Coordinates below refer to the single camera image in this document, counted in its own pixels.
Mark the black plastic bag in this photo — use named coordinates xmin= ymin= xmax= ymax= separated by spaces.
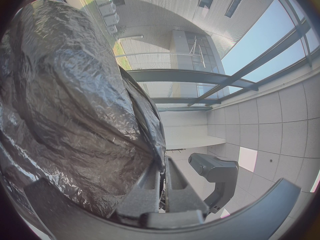
xmin=0 ymin=0 xmax=167 ymax=219

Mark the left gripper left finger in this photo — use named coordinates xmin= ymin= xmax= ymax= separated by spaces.
xmin=116 ymin=169 xmax=161 ymax=220

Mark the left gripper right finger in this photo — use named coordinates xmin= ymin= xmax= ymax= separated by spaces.
xmin=164 ymin=156 xmax=210 ymax=216

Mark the window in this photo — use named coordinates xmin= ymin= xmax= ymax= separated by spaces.
xmin=42 ymin=0 xmax=320 ymax=109

